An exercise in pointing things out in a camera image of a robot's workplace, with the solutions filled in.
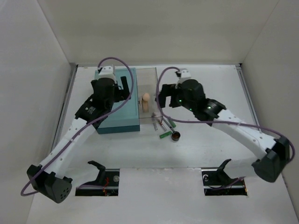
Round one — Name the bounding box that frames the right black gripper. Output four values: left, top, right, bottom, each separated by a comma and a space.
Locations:
156, 84, 196, 112

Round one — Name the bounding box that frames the peach makeup sponge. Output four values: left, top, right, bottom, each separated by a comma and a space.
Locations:
142, 93, 150, 102

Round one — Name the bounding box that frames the beige foundation pump bottle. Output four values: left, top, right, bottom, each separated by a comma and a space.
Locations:
141, 99, 149, 113

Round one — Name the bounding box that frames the teal makeup organizer box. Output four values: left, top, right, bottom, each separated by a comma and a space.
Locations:
97, 68, 140, 134

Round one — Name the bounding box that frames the green tube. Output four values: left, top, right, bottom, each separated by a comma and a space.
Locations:
168, 119, 176, 128
159, 131, 172, 139

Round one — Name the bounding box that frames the round brown cosmetic jar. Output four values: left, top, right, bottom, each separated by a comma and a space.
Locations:
171, 131, 181, 141

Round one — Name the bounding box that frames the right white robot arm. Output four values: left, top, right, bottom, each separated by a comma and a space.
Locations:
156, 78, 291, 185

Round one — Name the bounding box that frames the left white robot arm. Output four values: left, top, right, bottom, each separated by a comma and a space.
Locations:
27, 76, 134, 203

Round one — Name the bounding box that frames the black silver makeup pencil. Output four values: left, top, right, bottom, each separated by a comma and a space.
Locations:
151, 113, 158, 131

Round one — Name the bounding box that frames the grey makeup pencil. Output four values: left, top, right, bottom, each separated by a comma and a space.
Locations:
163, 118, 175, 132

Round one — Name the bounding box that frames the red white makeup pencil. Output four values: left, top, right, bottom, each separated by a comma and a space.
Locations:
156, 118, 167, 132

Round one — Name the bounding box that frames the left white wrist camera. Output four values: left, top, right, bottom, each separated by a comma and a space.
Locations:
97, 65, 116, 81

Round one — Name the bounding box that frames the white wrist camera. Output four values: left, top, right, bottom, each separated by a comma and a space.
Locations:
175, 69, 191, 82
97, 65, 116, 81

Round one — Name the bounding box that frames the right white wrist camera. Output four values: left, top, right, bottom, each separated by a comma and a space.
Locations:
175, 69, 191, 82

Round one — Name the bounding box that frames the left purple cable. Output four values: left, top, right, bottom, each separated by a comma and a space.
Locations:
20, 57, 137, 196

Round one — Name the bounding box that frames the purple cable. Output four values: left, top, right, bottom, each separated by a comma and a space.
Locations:
156, 67, 295, 189
20, 57, 137, 196

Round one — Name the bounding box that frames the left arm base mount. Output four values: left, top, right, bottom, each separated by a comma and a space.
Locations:
75, 161, 120, 196

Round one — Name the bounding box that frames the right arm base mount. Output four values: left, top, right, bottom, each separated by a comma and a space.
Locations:
201, 159, 247, 196

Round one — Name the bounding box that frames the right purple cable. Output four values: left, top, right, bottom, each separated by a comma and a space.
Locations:
156, 67, 295, 189

